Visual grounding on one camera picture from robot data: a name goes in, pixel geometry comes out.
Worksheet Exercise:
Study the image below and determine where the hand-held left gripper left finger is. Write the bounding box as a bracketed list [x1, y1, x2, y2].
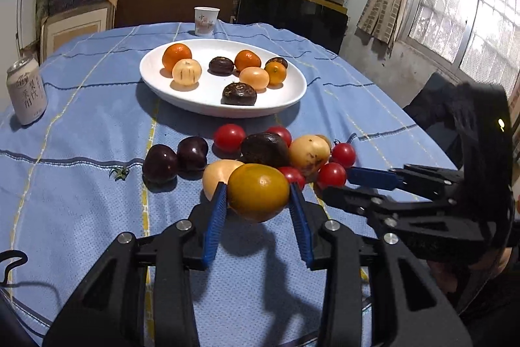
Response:
[43, 181, 228, 347]

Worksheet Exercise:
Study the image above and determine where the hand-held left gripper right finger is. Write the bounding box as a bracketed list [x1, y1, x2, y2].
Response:
[289, 182, 474, 347]

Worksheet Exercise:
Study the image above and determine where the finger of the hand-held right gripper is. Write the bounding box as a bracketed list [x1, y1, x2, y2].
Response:
[323, 186, 488, 262]
[347, 164, 464, 206]

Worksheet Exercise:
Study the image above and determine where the red cherry tomato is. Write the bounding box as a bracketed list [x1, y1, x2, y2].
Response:
[330, 142, 357, 169]
[277, 167, 306, 191]
[213, 123, 247, 153]
[317, 162, 347, 190]
[266, 126, 293, 148]

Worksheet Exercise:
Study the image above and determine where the pale yellow pepino melon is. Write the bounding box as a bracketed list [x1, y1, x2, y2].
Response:
[202, 159, 244, 201]
[172, 58, 202, 87]
[288, 134, 331, 177]

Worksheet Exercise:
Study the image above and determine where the yellow green tomato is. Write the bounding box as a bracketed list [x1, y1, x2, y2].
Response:
[227, 163, 291, 223]

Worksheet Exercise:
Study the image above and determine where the dark purple plum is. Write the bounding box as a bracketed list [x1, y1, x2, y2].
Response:
[176, 136, 209, 173]
[142, 144, 180, 184]

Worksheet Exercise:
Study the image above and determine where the dark brown oval fruit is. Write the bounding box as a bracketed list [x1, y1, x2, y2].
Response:
[240, 132, 291, 169]

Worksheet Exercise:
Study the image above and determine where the white plate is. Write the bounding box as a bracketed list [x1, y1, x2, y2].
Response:
[139, 38, 308, 118]

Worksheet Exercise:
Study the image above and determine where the pale orange tomato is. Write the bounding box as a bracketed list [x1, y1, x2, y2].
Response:
[238, 66, 270, 91]

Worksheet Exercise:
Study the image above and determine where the orange mandarin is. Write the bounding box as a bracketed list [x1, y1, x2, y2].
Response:
[234, 49, 262, 72]
[162, 43, 192, 73]

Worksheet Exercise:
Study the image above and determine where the person's right hand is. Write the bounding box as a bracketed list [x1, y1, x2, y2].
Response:
[428, 249, 510, 295]

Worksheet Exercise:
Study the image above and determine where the blue checked tablecloth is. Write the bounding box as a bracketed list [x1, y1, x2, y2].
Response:
[0, 21, 460, 347]

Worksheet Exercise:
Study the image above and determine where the barred window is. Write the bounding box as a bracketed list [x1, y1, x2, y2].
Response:
[400, 0, 520, 87]

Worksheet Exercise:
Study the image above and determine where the black glossy panel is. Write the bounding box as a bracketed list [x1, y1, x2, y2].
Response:
[236, 0, 349, 54]

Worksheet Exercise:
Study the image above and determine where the white paper cup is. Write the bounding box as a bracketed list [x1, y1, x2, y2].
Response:
[194, 6, 220, 37]

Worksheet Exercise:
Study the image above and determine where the brown cardboard sheet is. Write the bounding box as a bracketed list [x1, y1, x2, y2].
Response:
[114, 0, 236, 28]

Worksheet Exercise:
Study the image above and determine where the white drink can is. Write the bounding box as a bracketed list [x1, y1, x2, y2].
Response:
[6, 56, 48, 126]

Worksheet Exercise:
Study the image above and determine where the black cable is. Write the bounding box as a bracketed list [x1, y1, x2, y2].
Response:
[0, 249, 61, 327]

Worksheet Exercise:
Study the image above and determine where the wooden picture frame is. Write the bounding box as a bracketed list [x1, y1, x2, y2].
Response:
[40, 0, 118, 61]

